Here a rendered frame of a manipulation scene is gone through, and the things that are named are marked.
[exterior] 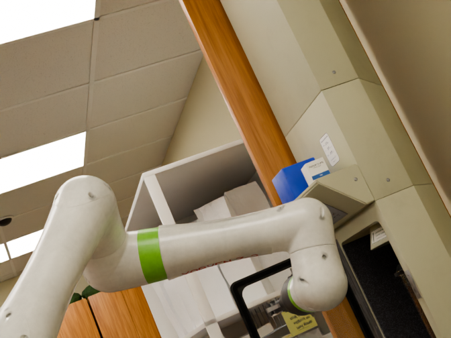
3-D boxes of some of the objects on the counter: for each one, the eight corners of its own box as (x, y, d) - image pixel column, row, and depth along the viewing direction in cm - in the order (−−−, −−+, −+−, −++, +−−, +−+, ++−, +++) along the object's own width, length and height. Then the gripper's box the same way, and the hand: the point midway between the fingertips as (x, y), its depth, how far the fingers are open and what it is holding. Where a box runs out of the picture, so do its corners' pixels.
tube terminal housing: (481, 357, 199) (358, 111, 216) (555, 346, 169) (405, 62, 186) (406, 396, 191) (284, 137, 208) (470, 391, 161) (321, 90, 178)
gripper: (317, 269, 166) (288, 287, 188) (267, 290, 162) (243, 306, 184) (331, 300, 164) (300, 314, 186) (281, 322, 160) (255, 334, 182)
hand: (275, 308), depth 182 cm, fingers closed
